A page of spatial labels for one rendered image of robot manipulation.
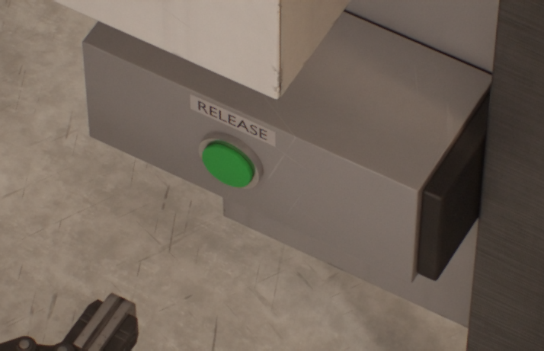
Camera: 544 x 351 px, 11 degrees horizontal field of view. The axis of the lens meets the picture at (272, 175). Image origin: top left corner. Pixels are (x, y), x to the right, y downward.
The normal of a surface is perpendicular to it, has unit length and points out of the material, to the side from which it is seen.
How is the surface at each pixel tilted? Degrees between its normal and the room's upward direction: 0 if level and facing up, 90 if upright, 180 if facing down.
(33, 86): 0
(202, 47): 90
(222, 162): 90
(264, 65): 90
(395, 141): 0
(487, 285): 90
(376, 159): 0
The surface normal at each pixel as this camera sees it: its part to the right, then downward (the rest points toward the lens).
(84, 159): 0.00, -0.60
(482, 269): -0.49, 0.70
